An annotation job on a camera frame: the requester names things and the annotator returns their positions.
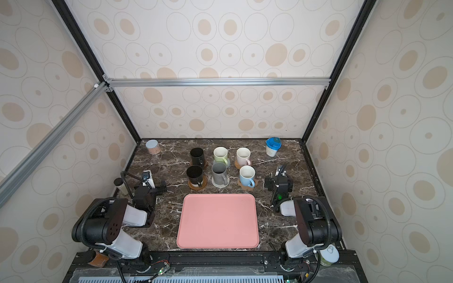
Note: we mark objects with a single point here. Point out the black mug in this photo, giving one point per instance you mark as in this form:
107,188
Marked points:
198,157
195,174

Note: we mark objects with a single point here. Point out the pink handled white mug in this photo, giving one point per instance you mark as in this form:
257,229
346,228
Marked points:
243,154

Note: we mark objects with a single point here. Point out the horizontal aluminium bar rear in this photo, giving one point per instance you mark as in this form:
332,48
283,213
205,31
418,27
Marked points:
221,82

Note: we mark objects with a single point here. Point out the woven rattan round coaster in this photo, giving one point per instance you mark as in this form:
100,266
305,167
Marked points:
239,166

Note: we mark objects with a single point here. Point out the light brown wooden coaster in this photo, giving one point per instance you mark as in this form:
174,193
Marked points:
195,187

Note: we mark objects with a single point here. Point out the blue handled white mug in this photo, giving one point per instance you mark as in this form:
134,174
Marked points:
247,175

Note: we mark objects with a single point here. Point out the white woven round coaster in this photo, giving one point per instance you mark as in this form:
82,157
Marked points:
220,185

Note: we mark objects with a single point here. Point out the green handled white mug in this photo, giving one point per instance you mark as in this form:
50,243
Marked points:
220,155

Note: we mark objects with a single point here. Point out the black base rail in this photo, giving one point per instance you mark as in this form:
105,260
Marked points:
216,267

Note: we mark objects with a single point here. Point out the cork paw print coaster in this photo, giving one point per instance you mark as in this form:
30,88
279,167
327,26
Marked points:
245,188

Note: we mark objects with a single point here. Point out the pink jar white lid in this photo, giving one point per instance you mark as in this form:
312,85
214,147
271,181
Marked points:
153,147

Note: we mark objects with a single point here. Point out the white cup blue lid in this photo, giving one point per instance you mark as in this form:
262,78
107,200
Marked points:
273,144

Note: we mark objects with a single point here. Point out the pink rectangular tray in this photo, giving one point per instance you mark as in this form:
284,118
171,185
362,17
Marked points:
218,221

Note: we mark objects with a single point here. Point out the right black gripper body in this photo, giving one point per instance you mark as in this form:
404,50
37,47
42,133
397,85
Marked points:
278,181

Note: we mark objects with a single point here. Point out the diagonal aluminium bar left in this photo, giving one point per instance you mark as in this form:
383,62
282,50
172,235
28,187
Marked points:
28,165

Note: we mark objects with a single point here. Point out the grey mug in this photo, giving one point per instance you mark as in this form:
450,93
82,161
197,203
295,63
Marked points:
219,173

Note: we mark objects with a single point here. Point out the brown block on rail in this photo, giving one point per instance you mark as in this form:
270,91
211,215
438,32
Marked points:
97,259

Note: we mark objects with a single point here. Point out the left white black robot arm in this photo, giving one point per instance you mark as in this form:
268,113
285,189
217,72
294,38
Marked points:
101,226

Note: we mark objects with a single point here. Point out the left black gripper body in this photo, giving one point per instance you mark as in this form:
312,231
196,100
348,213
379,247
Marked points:
154,193

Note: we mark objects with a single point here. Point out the small bottle black cap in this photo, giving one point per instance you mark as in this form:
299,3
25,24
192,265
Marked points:
120,185

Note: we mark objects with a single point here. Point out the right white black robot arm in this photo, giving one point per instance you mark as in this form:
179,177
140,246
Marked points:
316,223

